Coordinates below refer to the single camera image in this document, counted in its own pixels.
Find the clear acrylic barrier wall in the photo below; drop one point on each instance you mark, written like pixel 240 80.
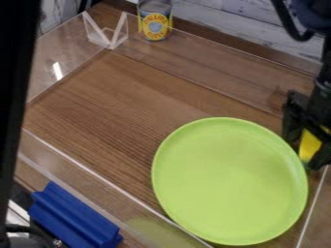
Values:
pixel 102 106

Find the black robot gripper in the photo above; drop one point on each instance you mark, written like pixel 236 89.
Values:
pixel 309 113

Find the clear acrylic corner bracket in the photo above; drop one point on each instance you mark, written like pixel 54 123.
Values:
pixel 108 38

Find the green round plate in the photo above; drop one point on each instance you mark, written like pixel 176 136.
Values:
pixel 230 181

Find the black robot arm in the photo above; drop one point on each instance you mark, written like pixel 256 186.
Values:
pixel 306 18

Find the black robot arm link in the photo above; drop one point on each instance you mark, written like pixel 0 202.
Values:
pixel 19 17

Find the blue plastic clamp block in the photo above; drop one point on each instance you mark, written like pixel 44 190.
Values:
pixel 71 220

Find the yellow toy banana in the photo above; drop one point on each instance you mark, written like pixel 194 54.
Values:
pixel 310 144

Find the yellow labelled tin can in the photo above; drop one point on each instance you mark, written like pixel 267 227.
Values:
pixel 155 19

